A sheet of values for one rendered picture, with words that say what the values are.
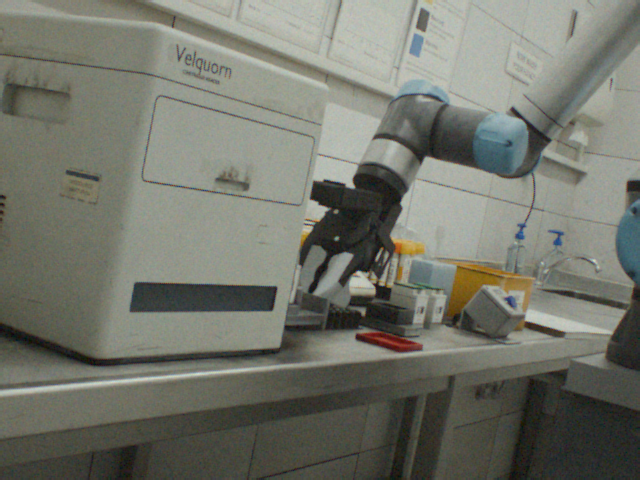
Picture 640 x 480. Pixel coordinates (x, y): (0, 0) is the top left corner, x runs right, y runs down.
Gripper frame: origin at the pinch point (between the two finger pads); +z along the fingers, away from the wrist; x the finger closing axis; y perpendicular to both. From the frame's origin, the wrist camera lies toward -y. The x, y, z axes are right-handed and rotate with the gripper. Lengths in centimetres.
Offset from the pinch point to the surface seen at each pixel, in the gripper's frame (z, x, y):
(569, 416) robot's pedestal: -4.3, -27.6, 24.3
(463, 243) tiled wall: -92, 60, 149
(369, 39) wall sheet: -92, 59, 58
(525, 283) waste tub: -38, -2, 57
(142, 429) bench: 25.2, -5.5, -22.3
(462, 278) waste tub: -32, 7, 50
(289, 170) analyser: -5.5, -4.5, -21.0
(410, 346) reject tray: -4.0, -7.4, 15.2
